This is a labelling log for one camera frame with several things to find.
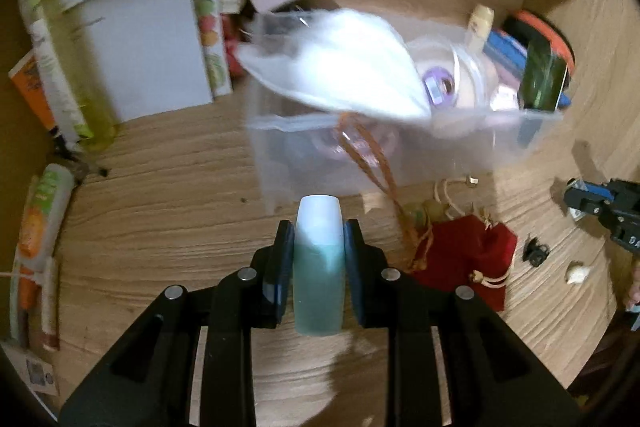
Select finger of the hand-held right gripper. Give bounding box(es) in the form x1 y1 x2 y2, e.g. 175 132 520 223
563 179 617 228

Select small white shell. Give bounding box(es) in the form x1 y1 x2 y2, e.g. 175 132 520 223
564 260 586 286

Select stack of snack packets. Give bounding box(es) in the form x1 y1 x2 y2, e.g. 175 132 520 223
181 0 262 98

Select long white carton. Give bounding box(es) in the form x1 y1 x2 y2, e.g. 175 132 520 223
0 341 62 420

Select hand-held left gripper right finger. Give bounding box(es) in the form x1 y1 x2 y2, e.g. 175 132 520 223
344 219 581 427

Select clear plastic storage box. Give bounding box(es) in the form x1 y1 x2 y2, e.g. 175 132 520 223
244 9 565 215

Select teal and white tube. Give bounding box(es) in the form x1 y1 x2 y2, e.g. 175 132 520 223
293 195 346 338

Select yellow spray bottle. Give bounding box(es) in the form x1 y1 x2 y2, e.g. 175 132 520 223
19 0 121 152

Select blue pencil case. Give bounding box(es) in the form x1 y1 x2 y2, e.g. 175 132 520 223
484 29 572 108

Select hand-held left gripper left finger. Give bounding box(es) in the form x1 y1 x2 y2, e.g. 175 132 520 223
60 219 296 427

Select orange sunscreen tube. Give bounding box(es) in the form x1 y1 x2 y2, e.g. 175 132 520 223
7 51 58 134

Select person's right hand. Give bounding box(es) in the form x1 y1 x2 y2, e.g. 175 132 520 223
626 269 640 314

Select white printed tube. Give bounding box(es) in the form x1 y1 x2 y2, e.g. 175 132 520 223
27 18 88 144

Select white drawstring bag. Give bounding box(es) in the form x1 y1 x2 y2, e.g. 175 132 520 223
234 7 434 124

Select orange marker pen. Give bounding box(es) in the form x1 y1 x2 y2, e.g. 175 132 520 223
9 271 37 344

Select black and orange round case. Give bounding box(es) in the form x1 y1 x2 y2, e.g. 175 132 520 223
501 9 576 74

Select brown lip balm stick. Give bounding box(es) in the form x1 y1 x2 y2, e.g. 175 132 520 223
41 257 62 353

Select cream lotion bottle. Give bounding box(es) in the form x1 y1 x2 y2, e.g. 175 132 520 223
465 4 496 48

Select white paper sheets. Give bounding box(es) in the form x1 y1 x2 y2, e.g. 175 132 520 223
44 0 216 122

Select black metal clip tool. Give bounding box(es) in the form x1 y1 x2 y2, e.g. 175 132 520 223
49 134 110 178

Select small black clip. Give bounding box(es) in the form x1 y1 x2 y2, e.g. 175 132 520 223
522 234 551 268

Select red drawstring pouch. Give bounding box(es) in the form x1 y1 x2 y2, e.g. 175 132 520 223
410 176 519 312

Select orange and green tube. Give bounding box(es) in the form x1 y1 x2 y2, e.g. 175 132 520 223
16 163 76 264

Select dark green glass bottle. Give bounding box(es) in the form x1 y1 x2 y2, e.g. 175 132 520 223
517 32 571 112

